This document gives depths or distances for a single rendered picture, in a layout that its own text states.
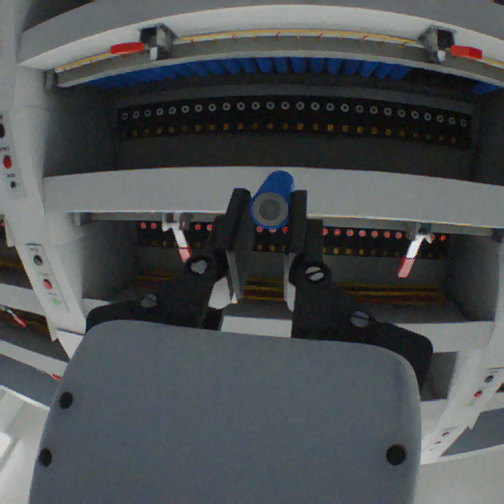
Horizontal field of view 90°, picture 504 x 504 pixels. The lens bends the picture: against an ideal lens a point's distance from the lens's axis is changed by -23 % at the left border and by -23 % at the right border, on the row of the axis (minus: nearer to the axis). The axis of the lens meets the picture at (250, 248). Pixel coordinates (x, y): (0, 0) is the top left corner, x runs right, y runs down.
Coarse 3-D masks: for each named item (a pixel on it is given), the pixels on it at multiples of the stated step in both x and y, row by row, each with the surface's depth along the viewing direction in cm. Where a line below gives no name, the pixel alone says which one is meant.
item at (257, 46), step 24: (192, 48) 28; (216, 48) 28; (240, 48) 28; (264, 48) 27; (288, 48) 27; (312, 48) 27; (336, 48) 26; (360, 48) 26; (384, 48) 25; (408, 48) 25; (72, 72) 30; (96, 72) 30; (120, 72) 31; (456, 72) 25; (480, 72) 24
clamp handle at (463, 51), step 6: (438, 48) 21; (444, 48) 20; (450, 48) 19; (456, 48) 18; (462, 48) 17; (468, 48) 16; (474, 48) 16; (438, 54) 22; (444, 54) 21; (456, 54) 18; (462, 54) 17; (468, 54) 16; (474, 54) 16; (480, 54) 16; (438, 60) 22; (444, 60) 22
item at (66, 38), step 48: (144, 0) 22; (192, 0) 22; (240, 0) 21; (288, 0) 21; (336, 0) 20; (384, 0) 19; (432, 0) 18; (480, 0) 17; (48, 48) 25; (96, 48) 27; (480, 48) 21; (48, 96) 32; (96, 96) 43; (144, 96) 43; (192, 96) 42; (336, 96) 40; (384, 96) 38; (432, 96) 37
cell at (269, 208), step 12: (276, 180) 16; (288, 180) 17; (264, 192) 14; (276, 192) 14; (288, 192) 15; (252, 204) 14; (264, 204) 14; (276, 204) 14; (288, 204) 14; (252, 216) 14; (264, 216) 14; (276, 216) 14; (276, 228) 14
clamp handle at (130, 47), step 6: (132, 42) 21; (138, 42) 22; (114, 48) 20; (120, 48) 20; (126, 48) 20; (132, 48) 21; (138, 48) 22; (144, 48) 23; (150, 48) 25; (156, 48) 25; (114, 54) 20; (150, 54) 26; (156, 54) 25
